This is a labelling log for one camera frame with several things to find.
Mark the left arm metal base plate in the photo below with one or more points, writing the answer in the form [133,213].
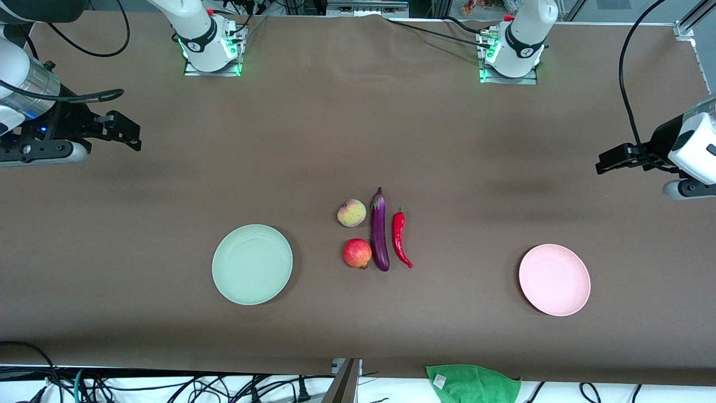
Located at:
[509,81]

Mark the pale green plate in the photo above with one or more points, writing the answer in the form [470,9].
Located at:
[251,265]

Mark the red chili pepper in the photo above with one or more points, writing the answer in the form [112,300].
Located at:
[397,232]

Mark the grey metal device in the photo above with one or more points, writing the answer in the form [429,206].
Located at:
[366,6]

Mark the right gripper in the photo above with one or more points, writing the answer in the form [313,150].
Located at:
[71,124]

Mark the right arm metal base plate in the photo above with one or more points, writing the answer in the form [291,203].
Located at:
[224,73]

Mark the pink plate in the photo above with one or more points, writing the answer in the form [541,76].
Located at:
[554,280]

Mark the red pomegranate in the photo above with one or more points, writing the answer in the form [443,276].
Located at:
[357,253]

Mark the yellow pink peach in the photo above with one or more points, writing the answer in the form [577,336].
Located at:
[352,213]

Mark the aluminium frame corner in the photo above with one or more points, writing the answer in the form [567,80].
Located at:
[685,28]

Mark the green cloth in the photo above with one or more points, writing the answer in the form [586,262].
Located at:
[472,385]

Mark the purple eggplant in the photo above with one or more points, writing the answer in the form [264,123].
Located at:
[379,235]

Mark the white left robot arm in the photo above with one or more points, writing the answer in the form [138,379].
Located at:
[523,39]

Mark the black power plug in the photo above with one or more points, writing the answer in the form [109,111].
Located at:
[302,392]

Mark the aluminium post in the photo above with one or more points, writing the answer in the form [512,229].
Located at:
[344,389]

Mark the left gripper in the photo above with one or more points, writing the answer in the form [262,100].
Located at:
[661,141]

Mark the brown table cover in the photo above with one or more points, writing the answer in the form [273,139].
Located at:
[358,140]

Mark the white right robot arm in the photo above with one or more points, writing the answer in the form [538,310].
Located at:
[204,33]

